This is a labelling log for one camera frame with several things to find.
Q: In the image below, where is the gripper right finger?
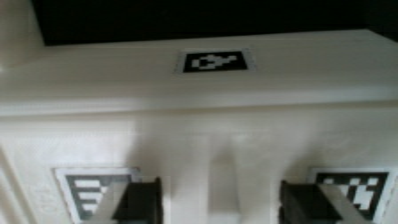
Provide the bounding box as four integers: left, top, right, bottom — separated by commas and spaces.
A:
280, 180, 360, 224

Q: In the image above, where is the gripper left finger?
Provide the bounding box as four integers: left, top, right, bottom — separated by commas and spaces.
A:
113, 178, 164, 224

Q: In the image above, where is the small white door panel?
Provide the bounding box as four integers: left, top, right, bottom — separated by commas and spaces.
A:
0, 102, 398, 224

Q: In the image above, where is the white cabinet body box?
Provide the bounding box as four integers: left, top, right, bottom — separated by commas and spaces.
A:
0, 0, 398, 116

